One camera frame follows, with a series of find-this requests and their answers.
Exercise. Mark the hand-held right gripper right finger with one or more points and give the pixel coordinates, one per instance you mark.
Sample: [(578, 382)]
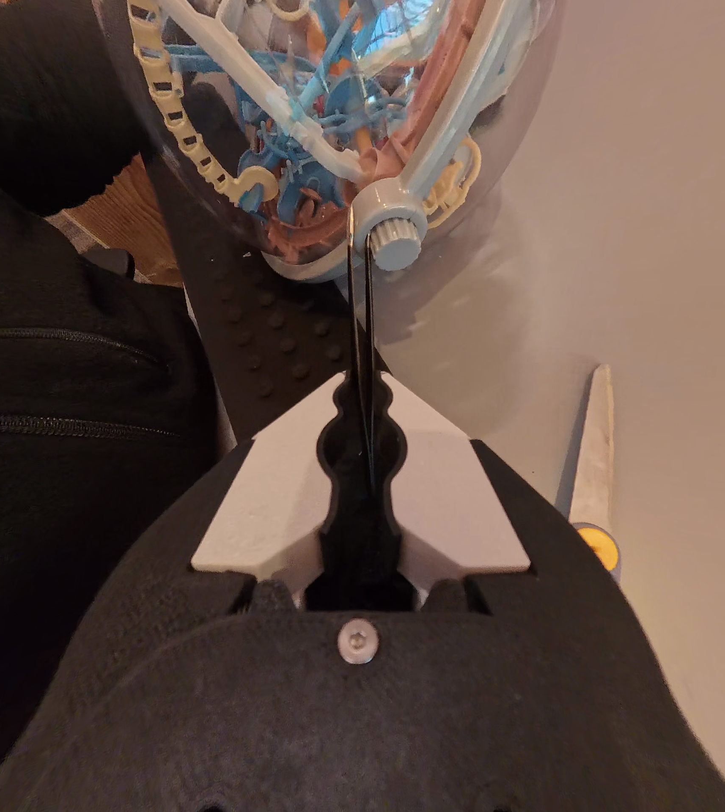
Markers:
[(458, 514)]

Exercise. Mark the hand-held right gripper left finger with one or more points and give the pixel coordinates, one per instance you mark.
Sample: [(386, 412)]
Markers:
[(267, 508)]

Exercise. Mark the black tweezers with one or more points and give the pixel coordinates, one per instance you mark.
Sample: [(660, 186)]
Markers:
[(363, 330)]

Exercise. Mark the clear maze ball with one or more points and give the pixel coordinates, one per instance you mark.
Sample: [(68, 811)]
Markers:
[(325, 114)]

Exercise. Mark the black perforated pad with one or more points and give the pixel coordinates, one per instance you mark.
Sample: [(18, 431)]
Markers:
[(261, 343)]

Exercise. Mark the person's black clothing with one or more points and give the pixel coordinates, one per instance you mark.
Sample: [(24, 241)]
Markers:
[(58, 444)]

